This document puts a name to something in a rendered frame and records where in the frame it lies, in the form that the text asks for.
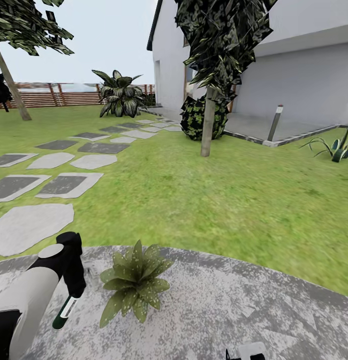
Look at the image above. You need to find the insectifuge atomizer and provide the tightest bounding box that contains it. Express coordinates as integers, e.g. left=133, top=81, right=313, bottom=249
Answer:
left=52, top=293, right=80, bottom=330

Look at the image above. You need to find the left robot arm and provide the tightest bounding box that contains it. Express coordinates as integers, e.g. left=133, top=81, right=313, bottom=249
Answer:
left=0, top=231, right=100, bottom=360

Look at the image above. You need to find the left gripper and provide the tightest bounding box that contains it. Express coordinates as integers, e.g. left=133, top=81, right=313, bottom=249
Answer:
left=63, top=261, right=87, bottom=298

